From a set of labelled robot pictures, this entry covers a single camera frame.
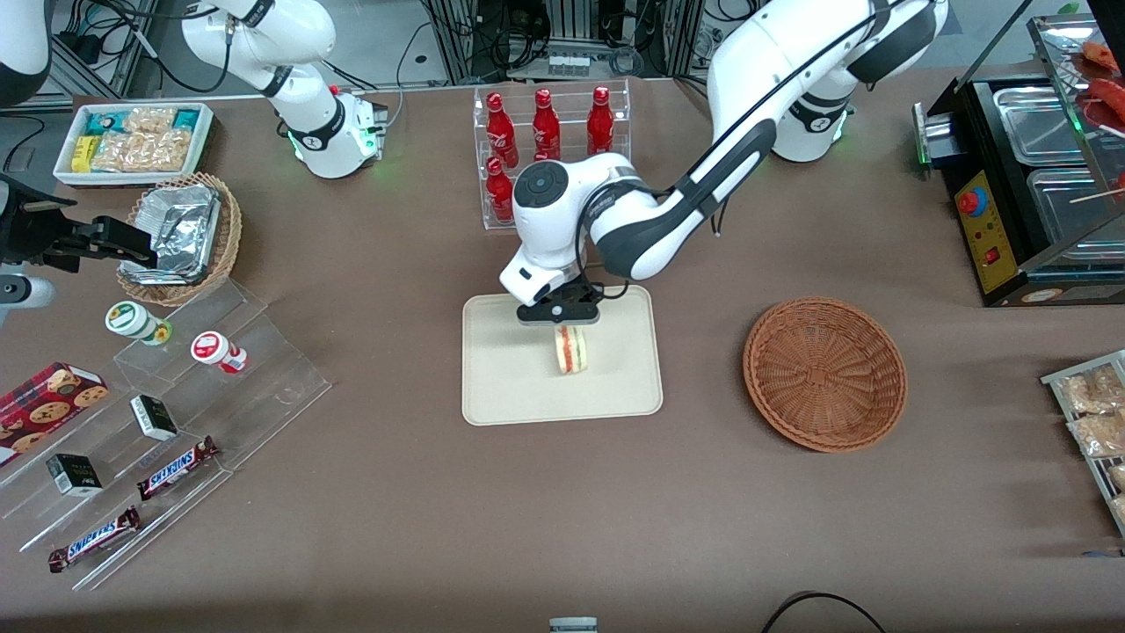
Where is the black looped cable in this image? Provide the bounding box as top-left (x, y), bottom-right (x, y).
top-left (760, 592), bottom-right (889, 633)

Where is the white rectangular snack bin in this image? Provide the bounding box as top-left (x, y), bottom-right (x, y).
top-left (53, 102), bottom-right (214, 188)

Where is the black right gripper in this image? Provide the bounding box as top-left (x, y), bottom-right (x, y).
top-left (0, 176), bottom-right (160, 270)

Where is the clear acrylic stepped display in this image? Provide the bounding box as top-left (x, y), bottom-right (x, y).
top-left (0, 280), bottom-right (333, 592)

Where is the Snickers chocolate bar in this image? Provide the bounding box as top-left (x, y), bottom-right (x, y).
top-left (136, 437), bottom-right (221, 501)
top-left (48, 507), bottom-right (142, 573)

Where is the clear cracker pack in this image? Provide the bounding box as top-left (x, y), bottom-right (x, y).
top-left (92, 130), bottom-right (193, 173)
top-left (123, 107), bottom-right (178, 135)

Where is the aluminium profile frame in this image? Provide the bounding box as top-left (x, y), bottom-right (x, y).
top-left (422, 0), bottom-right (704, 84)

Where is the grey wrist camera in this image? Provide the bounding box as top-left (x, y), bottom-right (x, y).
top-left (517, 304), bottom-right (602, 329)
top-left (0, 274), bottom-right (55, 328)

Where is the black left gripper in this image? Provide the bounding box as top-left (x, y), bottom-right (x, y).
top-left (527, 280), bottom-right (607, 312)

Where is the brown round wicker basket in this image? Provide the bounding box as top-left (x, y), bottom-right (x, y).
top-left (743, 297), bottom-right (908, 454)

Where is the green lid yoghurt bottle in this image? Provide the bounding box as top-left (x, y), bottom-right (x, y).
top-left (105, 301), bottom-right (173, 346)

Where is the small black box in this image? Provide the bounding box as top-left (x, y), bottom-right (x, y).
top-left (46, 454), bottom-right (104, 497)
top-left (130, 395), bottom-right (178, 441)

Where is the steel food pan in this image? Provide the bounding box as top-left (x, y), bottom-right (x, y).
top-left (1027, 167), bottom-right (1125, 244)
top-left (993, 85), bottom-right (1089, 165)

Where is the red cookie box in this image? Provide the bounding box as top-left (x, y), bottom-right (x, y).
top-left (0, 361), bottom-right (110, 467)

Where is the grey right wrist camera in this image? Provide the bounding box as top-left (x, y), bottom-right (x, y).
top-left (0, 274), bottom-right (55, 328)

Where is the tan wicker basket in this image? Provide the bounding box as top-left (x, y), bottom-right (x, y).
top-left (116, 172), bottom-right (243, 307)

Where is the red lid yoghurt bottle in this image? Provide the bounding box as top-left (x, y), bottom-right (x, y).
top-left (191, 331), bottom-right (249, 375)

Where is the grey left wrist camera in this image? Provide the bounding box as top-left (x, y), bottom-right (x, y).
top-left (517, 304), bottom-right (602, 329)

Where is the red cola bottle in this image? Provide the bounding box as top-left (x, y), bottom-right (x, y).
top-left (533, 88), bottom-right (562, 162)
top-left (486, 91), bottom-right (519, 168)
top-left (587, 85), bottom-right (615, 157)
top-left (486, 156), bottom-right (517, 222)

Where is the triangular sandwich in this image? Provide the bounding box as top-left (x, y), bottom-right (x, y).
top-left (554, 325), bottom-right (592, 375)

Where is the black food warmer machine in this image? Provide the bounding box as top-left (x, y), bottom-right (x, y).
top-left (912, 0), bottom-right (1125, 309)

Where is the clear acrylic bottle rack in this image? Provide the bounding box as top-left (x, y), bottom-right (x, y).
top-left (473, 78), bottom-right (632, 231)

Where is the grey wire snack tray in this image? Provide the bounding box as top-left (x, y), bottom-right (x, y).
top-left (1042, 350), bottom-right (1125, 537)

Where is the beige plastic tray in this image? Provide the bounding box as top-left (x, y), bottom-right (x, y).
top-left (461, 285), bottom-right (664, 426)

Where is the aluminium foil container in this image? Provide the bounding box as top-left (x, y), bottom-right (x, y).
top-left (121, 185), bottom-right (221, 285)

